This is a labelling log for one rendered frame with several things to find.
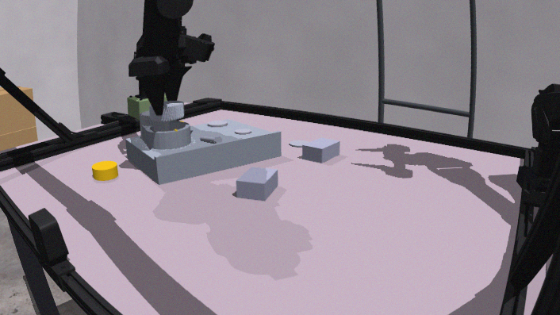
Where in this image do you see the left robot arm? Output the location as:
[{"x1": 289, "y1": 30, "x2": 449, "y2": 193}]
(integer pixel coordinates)
[{"x1": 134, "y1": 0, "x2": 215, "y2": 99}]

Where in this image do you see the grey toothed gear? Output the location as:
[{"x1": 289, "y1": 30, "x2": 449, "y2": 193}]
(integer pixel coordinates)
[{"x1": 149, "y1": 101, "x2": 184, "y2": 121}]

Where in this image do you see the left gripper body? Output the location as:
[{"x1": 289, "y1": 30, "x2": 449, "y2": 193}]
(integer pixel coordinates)
[{"x1": 128, "y1": 21, "x2": 197, "y2": 77}]

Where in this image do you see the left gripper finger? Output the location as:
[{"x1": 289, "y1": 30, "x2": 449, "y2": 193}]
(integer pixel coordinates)
[
  {"x1": 165, "y1": 66, "x2": 192, "y2": 101},
  {"x1": 136, "y1": 73, "x2": 173, "y2": 116}
]

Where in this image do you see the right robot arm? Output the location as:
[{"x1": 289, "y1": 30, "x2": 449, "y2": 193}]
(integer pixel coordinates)
[{"x1": 531, "y1": 84, "x2": 560, "y2": 183}]

